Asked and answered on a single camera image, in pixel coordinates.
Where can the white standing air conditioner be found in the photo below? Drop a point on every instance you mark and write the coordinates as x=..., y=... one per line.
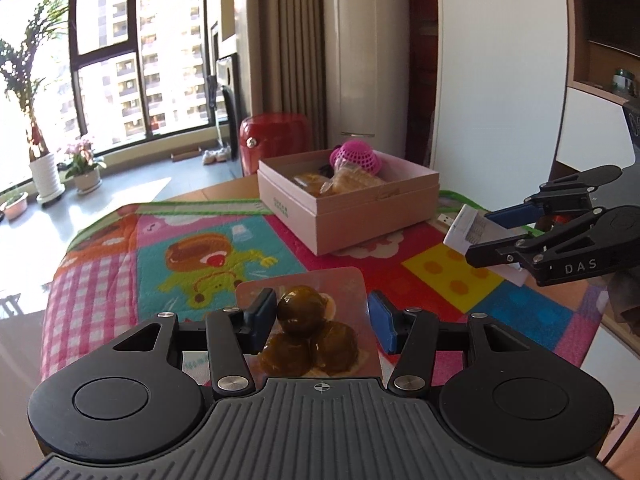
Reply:
x=366, y=44

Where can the packaged bread with label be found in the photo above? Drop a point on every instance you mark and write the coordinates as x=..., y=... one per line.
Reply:
x=314, y=184

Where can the white slippers pair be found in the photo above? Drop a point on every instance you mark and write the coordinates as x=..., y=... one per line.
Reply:
x=211, y=157

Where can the white cabinet panel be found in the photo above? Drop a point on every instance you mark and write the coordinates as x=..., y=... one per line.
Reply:
x=501, y=84

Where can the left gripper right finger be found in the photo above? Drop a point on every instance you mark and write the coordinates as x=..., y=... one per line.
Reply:
x=410, y=334

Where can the pink cardboard storage box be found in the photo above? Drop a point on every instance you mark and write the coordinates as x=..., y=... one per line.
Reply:
x=409, y=195

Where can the tall plant in white pot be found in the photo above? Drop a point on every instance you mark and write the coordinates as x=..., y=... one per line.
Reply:
x=17, y=72

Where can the small pot with sprouts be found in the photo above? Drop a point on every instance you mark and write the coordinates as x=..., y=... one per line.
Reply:
x=15, y=206

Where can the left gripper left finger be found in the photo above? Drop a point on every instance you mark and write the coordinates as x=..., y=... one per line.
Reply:
x=232, y=334

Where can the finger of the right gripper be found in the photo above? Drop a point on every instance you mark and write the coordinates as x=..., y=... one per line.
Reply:
x=566, y=196
x=505, y=252

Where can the colourful cartoon play mat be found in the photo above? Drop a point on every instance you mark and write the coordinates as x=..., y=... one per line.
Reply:
x=192, y=258

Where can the packaged bread front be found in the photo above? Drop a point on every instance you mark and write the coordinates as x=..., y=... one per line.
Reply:
x=349, y=178

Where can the pink plastic mesh scoop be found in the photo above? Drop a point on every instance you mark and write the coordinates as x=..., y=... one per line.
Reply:
x=356, y=152

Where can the pink flower pot plant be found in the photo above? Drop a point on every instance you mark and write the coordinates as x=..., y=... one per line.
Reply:
x=82, y=166

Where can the tray of brown balls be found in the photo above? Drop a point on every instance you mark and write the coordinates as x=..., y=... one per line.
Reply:
x=322, y=327

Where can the beige curtain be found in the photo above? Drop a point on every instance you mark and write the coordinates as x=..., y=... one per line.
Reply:
x=286, y=62

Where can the red round stool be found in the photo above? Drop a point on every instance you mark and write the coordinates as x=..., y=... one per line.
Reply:
x=272, y=135

